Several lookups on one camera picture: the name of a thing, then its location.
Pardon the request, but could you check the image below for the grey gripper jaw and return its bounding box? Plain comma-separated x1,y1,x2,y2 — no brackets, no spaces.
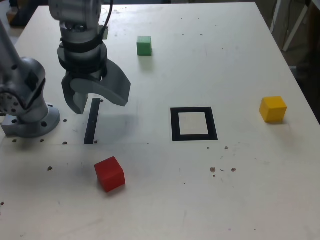
61,71,89,115
69,59,132,107

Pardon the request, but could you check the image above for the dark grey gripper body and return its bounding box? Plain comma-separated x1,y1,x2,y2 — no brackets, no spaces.
65,68,105,83

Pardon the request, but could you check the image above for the green cube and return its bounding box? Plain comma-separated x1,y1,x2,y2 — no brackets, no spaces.
136,35,153,56

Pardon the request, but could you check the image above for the red cube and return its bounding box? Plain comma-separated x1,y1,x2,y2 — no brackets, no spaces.
94,156,126,193

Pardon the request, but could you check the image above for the yellow cube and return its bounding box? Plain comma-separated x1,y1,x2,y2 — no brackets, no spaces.
258,95,288,124

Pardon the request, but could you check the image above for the black tape square outline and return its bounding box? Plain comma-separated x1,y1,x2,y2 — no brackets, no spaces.
170,106,219,142

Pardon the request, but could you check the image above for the black tape strip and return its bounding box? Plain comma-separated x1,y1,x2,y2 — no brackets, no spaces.
83,98,101,145

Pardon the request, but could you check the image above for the white upright post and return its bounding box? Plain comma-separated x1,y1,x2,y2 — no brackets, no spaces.
270,0,283,33

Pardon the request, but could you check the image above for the white slanted frame leg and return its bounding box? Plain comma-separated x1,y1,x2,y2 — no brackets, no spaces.
283,3,311,53

